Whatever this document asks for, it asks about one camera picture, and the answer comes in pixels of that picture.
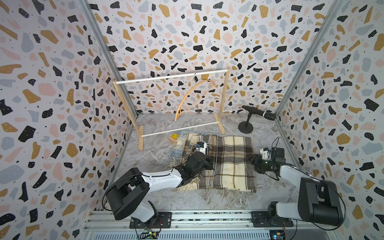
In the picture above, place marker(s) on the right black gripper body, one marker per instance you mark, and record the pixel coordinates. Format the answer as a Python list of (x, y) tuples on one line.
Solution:
[(261, 165)]

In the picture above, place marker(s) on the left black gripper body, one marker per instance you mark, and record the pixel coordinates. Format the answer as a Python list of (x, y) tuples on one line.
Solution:
[(206, 165)]

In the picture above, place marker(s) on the light blue wire hanger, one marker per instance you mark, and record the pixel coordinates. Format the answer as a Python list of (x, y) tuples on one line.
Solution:
[(212, 160)]

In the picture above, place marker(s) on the brown plaid fringed scarf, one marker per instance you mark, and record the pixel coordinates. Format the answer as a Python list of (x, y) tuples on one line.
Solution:
[(233, 170)]

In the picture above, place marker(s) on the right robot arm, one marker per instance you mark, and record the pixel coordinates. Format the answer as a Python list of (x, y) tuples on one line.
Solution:
[(318, 203)]

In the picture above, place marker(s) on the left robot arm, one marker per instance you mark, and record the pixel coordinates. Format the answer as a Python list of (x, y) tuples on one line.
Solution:
[(126, 195)]

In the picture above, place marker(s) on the blue plaid fringed scarf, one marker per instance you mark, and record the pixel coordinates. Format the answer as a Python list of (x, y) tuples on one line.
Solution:
[(182, 140)]

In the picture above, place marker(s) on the yellow and wood block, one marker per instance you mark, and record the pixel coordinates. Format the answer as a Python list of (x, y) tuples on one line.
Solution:
[(173, 138)]

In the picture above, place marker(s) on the wooden clothes rack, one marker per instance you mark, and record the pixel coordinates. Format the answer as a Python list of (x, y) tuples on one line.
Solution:
[(177, 95)]

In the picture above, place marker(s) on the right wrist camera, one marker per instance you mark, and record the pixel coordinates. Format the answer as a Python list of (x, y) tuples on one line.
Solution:
[(265, 153)]

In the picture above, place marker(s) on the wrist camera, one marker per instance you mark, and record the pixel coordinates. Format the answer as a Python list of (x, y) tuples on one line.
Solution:
[(201, 147), (265, 153)]

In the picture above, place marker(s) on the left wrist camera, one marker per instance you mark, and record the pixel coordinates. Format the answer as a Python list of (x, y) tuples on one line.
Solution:
[(201, 147)]

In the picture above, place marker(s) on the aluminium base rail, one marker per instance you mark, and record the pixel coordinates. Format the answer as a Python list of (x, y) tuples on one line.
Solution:
[(203, 225)]

